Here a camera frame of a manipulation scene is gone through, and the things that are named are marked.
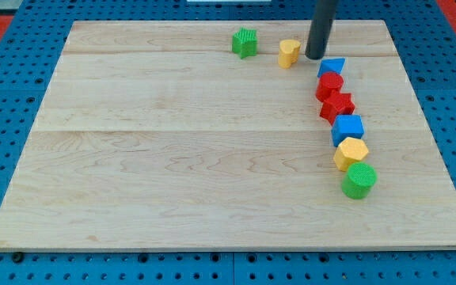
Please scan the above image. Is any blue triangle block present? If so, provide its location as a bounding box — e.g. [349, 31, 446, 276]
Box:
[317, 58, 345, 78]

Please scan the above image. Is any red star block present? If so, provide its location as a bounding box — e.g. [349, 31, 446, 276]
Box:
[319, 90, 355, 125]

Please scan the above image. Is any blue cube block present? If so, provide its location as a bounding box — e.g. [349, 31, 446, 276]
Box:
[331, 115, 365, 146]

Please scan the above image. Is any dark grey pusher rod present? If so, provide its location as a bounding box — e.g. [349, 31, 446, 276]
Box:
[305, 0, 339, 60]

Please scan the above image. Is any green star block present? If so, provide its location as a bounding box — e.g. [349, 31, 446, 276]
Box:
[232, 27, 258, 59]

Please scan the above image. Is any red cylinder block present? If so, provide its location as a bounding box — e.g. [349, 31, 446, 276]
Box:
[315, 71, 344, 102]

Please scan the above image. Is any yellow hexagon block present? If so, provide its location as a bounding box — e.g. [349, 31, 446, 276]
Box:
[333, 137, 370, 172]

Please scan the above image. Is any yellow heart block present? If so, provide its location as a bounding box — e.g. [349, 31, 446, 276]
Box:
[278, 39, 301, 69]

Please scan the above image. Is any green cylinder block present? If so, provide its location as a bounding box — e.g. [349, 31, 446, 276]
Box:
[341, 162, 378, 200]

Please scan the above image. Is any wooden board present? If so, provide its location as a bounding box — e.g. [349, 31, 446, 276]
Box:
[0, 20, 456, 253]

